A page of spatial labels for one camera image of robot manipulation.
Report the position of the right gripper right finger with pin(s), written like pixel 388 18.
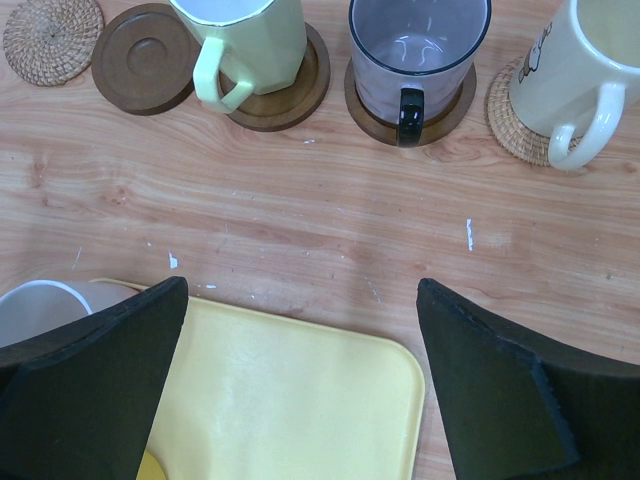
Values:
pixel 517 404

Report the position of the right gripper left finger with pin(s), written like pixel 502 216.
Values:
pixel 79 401

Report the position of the yellow cup black handle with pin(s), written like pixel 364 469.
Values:
pixel 150 468

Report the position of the pink translucent cup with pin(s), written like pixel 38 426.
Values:
pixel 39 306

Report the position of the light wooden coaster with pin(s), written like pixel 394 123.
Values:
pixel 510 131

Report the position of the brown coaster top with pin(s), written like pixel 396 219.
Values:
pixel 434 128

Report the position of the brown coaster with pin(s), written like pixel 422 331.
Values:
pixel 143 60
pixel 290 106
pixel 434 128

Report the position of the cream cup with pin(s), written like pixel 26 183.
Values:
pixel 578 77

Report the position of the woven rattan coaster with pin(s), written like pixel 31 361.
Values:
pixel 48 43

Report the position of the purple cup black handle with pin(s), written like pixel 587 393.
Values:
pixel 410 57

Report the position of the brown coaster bottom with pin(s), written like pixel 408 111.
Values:
pixel 290 106

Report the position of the white cup green handle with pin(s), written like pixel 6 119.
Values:
pixel 247 47

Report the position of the yellow plastic tray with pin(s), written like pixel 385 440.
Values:
pixel 251 395

